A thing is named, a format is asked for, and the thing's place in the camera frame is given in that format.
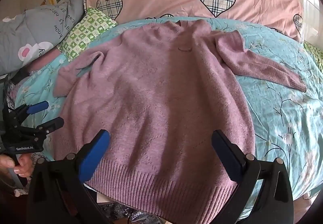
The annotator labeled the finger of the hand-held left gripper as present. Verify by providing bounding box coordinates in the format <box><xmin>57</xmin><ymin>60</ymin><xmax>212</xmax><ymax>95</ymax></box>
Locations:
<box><xmin>2</xmin><ymin>101</ymin><xmax>49</xmax><ymax>129</ymax></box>
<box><xmin>10</xmin><ymin>117</ymin><xmax>65</xmax><ymax>144</ymax></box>

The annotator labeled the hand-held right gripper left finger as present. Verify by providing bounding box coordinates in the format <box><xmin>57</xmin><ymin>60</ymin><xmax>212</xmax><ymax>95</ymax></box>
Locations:
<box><xmin>26</xmin><ymin>129</ymin><xmax>111</xmax><ymax>224</ymax></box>

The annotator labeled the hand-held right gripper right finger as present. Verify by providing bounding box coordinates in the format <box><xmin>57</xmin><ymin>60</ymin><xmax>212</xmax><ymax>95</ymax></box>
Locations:
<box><xmin>211</xmin><ymin>129</ymin><xmax>294</xmax><ymax>224</ymax></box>

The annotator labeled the pink knit sweater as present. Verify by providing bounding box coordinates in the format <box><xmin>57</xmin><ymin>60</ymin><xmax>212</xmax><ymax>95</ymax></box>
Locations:
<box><xmin>52</xmin><ymin>19</ymin><xmax>307</xmax><ymax>222</ymax></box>

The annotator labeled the person's left hand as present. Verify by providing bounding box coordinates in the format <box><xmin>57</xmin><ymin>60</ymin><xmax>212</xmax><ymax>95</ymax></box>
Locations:
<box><xmin>0</xmin><ymin>154</ymin><xmax>34</xmax><ymax>178</ymax></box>

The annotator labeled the pink cloth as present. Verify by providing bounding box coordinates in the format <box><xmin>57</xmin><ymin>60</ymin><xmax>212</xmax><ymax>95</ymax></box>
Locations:
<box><xmin>30</xmin><ymin>50</ymin><xmax>63</xmax><ymax>73</ymax></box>

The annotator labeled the teal floral bedsheet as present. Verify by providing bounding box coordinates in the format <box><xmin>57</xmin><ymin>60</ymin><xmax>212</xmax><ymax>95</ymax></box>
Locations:
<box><xmin>15</xmin><ymin>17</ymin><xmax>323</xmax><ymax>219</ymax></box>

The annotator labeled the green checkered pillow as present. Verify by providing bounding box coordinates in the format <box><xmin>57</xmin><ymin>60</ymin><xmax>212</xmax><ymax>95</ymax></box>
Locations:
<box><xmin>57</xmin><ymin>7</ymin><xmax>119</xmax><ymax>61</ymax></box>

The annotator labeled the green patterned cloth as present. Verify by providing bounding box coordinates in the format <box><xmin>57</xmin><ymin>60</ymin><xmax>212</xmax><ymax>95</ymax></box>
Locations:
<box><xmin>304</xmin><ymin>41</ymin><xmax>323</xmax><ymax>73</ymax></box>

